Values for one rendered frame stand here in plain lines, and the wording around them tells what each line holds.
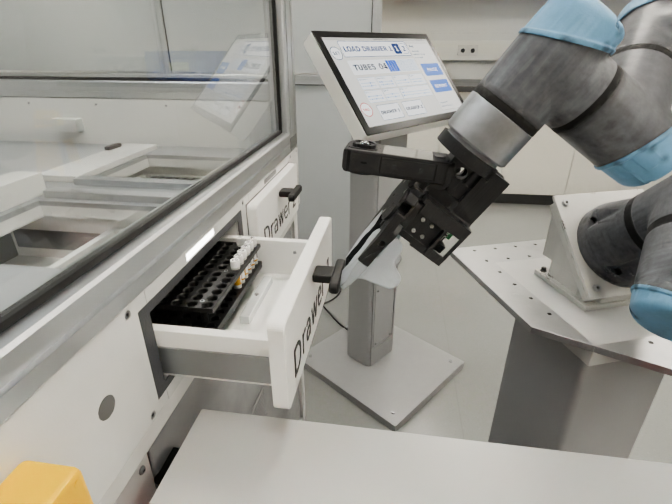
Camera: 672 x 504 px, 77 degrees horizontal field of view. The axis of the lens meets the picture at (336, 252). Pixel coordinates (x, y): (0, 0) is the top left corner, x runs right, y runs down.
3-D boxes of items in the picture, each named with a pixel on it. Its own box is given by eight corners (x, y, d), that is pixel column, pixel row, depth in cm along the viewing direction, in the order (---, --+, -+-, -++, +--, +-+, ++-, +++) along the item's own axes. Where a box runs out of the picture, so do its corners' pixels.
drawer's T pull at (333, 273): (346, 266, 57) (346, 257, 56) (338, 296, 50) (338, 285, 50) (319, 264, 57) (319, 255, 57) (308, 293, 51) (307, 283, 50)
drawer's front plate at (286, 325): (331, 277, 70) (331, 215, 66) (289, 412, 45) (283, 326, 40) (321, 277, 71) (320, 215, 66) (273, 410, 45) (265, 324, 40)
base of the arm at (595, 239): (632, 201, 79) (680, 174, 69) (671, 278, 74) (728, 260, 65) (563, 214, 75) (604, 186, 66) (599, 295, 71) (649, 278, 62)
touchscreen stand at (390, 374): (463, 367, 171) (508, 100, 127) (394, 432, 142) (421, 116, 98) (368, 317, 202) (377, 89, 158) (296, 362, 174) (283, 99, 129)
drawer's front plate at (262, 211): (298, 208, 100) (296, 162, 95) (261, 265, 74) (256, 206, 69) (291, 208, 100) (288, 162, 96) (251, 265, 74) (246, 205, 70)
